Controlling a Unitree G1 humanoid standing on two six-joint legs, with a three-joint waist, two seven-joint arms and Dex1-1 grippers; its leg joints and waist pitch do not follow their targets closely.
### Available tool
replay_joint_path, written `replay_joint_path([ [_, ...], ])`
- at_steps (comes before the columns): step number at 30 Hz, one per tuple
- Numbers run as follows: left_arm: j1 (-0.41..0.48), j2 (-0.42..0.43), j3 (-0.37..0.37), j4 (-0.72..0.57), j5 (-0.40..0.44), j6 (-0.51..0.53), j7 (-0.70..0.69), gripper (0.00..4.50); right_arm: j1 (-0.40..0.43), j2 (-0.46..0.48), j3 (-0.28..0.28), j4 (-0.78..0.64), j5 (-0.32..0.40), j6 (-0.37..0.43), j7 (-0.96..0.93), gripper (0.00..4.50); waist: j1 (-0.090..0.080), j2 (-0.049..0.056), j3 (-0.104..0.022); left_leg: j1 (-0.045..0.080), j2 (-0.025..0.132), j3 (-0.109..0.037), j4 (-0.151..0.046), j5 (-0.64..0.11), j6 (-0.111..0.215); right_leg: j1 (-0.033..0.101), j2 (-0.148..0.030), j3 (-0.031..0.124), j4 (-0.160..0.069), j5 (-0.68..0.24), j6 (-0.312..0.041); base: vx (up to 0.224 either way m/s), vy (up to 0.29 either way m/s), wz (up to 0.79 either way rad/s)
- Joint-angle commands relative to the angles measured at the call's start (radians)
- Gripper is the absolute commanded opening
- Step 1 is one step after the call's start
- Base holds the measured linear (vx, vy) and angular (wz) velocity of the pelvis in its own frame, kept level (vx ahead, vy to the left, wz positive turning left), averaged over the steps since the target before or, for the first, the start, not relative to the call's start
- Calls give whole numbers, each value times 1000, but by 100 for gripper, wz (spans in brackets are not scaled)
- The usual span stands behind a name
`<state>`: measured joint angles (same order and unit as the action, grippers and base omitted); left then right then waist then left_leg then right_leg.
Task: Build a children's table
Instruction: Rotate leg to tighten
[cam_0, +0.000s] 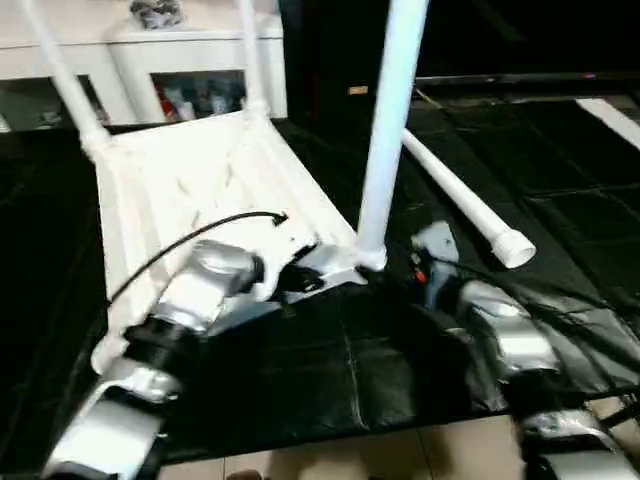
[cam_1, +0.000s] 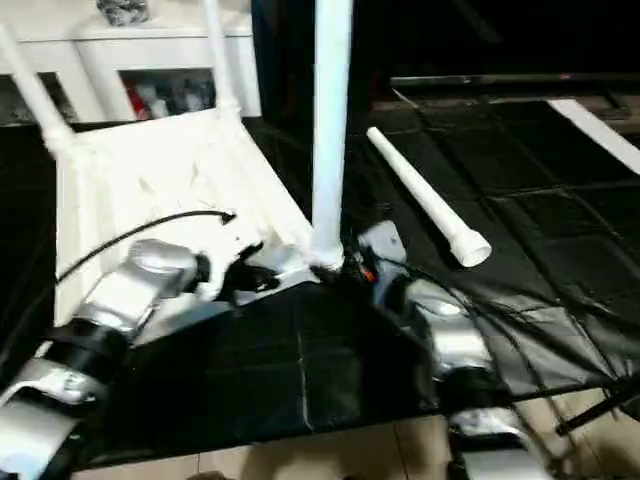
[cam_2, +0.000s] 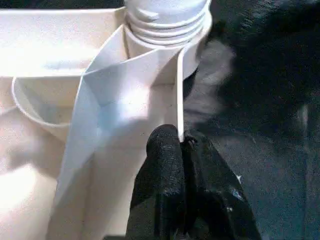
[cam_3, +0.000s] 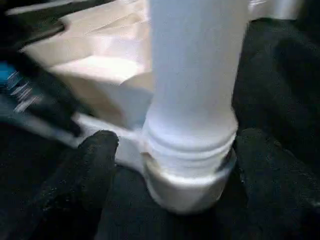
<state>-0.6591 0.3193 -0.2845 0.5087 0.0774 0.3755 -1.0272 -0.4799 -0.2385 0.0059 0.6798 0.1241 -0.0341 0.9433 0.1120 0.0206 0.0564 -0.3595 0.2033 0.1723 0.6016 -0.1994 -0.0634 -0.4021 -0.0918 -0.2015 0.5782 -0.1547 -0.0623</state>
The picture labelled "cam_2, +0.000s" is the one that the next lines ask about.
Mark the black work mat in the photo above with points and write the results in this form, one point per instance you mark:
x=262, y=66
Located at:
x=270, y=180

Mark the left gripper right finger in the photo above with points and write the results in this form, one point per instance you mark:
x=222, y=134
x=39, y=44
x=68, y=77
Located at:
x=212, y=200

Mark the white plastic table leg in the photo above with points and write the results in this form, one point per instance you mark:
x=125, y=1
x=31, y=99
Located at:
x=165, y=12

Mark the white plastic table top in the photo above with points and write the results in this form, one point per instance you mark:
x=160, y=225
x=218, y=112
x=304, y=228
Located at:
x=40, y=150

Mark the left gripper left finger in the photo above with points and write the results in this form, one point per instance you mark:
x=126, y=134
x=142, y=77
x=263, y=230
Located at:
x=162, y=190

